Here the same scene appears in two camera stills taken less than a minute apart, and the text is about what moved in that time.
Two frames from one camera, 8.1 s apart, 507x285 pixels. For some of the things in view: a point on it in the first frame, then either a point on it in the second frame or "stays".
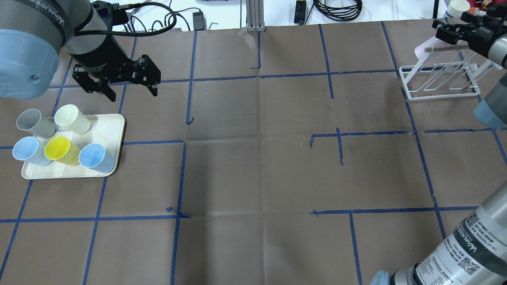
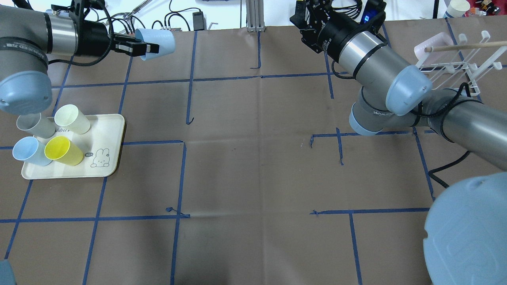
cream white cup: x=69 y=116 stays
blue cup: x=94 y=156 → x=165 y=39
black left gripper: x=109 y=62 → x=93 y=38
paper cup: x=455 y=8 stays
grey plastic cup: x=31 y=120 stays
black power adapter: x=199 y=21 stays
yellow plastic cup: x=60 y=149 stays
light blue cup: x=29 y=149 stays
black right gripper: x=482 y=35 → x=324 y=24
